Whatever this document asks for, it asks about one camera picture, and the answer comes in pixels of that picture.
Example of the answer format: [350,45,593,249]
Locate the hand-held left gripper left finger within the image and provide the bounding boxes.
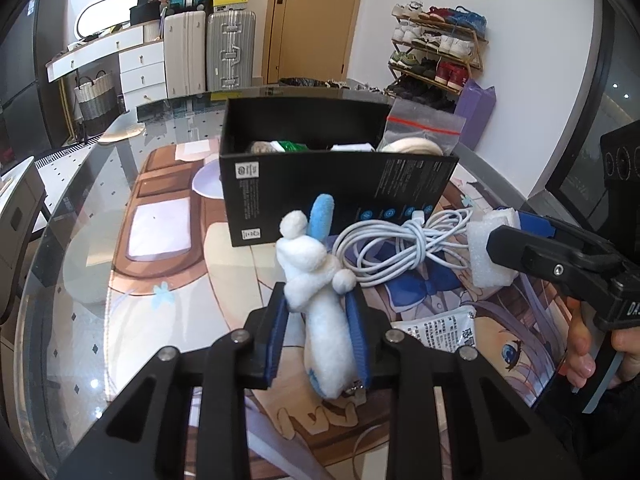
[55,282,291,480]

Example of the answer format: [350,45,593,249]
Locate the shoe rack with shoes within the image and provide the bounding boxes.
[385,2,488,111]

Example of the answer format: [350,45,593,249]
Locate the wooden side cabinet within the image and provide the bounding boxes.
[0,157,48,271]

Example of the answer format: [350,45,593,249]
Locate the dark grey refrigerator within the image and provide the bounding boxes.
[0,0,68,161]

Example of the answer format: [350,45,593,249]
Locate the oval mirror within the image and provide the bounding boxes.
[75,0,143,41]

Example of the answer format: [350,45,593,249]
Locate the silver suitcase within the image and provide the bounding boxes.
[206,9,257,92]

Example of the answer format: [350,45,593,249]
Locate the scattered shoes by door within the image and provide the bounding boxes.
[325,79,396,93]

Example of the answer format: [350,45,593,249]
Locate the person's right hand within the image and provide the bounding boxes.
[562,297,640,391]

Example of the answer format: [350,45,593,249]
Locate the white suitcase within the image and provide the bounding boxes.
[164,10,207,98]

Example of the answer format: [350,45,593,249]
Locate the black tote bag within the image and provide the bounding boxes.
[129,0,168,26]

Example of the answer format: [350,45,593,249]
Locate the white foil packet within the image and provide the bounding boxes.
[390,305,476,361]

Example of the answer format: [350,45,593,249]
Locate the white charging cable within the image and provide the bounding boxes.
[332,207,476,288]

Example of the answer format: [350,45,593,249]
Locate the white foam block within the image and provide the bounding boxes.
[466,208,523,289]

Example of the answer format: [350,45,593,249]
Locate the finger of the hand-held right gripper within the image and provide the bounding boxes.
[486,225,626,306]
[517,211,618,257]

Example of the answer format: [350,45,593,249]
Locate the wooden door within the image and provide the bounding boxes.
[261,0,368,86]

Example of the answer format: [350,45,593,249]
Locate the anime printed table mat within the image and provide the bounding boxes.
[112,142,571,480]

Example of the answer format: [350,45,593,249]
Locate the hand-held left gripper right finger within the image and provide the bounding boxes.
[345,290,586,480]

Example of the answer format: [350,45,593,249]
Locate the black trash bag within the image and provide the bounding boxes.
[277,77,326,92]

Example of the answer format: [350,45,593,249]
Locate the woven basket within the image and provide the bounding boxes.
[74,71,118,121]

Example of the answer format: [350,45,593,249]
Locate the wooden shoe rack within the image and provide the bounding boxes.
[385,2,488,111]

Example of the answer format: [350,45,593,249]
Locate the black and white patterned rug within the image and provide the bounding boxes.
[35,142,101,168]

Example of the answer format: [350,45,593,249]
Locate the person's right forearm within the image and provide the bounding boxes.
[537,380,640,480]

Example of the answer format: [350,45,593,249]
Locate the black cardboard box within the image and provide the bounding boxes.
[219,97,460,248]

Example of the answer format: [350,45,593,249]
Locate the purple bag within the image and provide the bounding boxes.
[454,79,497,151]

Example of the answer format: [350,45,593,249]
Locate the white plush toy keychain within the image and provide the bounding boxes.
[276,194,368,403]

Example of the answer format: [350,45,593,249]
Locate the white vanity desk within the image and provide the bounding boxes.
[46,25,168,126]

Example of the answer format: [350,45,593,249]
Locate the bagged thick white rope coil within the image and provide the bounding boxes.
[377,97,467,157]

